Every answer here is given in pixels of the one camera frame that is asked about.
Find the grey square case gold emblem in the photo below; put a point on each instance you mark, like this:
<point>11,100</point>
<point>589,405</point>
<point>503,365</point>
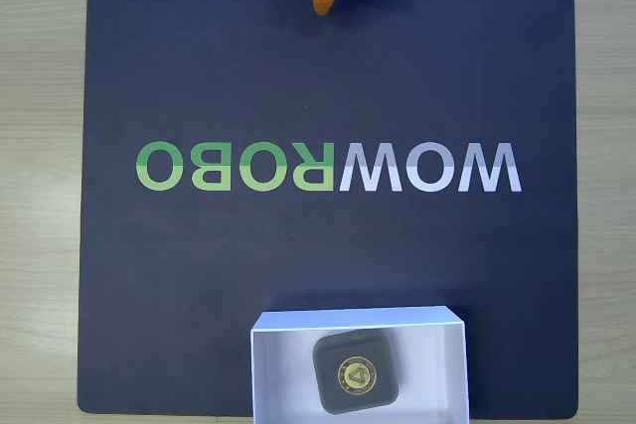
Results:
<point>355,374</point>

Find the white cardboard box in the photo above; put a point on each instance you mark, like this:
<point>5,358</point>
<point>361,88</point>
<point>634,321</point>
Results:
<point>278,374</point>

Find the dark mat with WOWROBO print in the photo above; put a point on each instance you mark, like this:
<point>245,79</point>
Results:
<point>149,270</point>

